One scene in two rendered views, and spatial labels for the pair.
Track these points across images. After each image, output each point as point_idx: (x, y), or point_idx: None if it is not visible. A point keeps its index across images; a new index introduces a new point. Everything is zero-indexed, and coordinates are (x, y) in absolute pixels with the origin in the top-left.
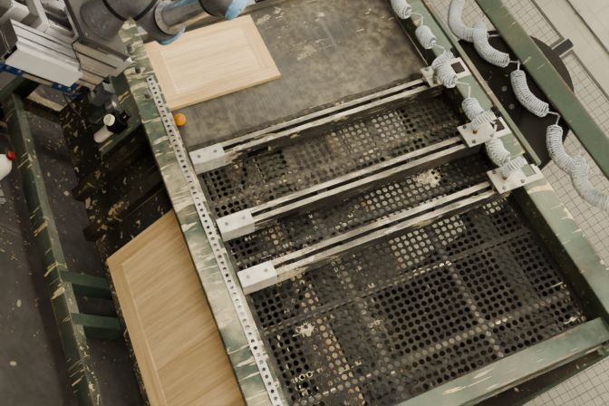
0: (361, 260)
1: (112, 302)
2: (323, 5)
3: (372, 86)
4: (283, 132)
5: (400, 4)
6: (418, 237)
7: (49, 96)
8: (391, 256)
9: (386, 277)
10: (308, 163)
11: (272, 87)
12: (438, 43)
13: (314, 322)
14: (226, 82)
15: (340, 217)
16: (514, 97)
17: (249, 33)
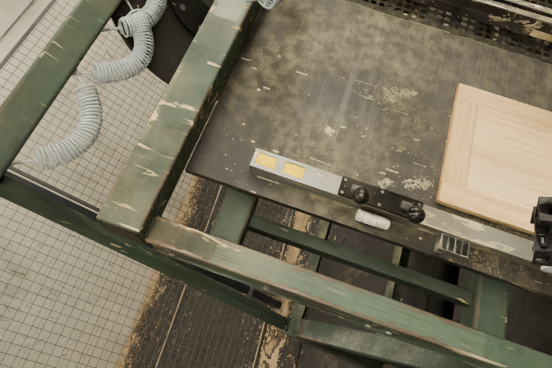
0: (189, 303)
1: None
2: (314, 142)
3: (358, 6)
4: (519, 2)
5: None
6: (115, 311)
7: None
8: (145, 315)
9: (176, 289)
10: None
11: (476, 82)
12: None
13: (307, 227)
14: (537, 119)
15: (167, 353)
16: None
17: (459, 167)
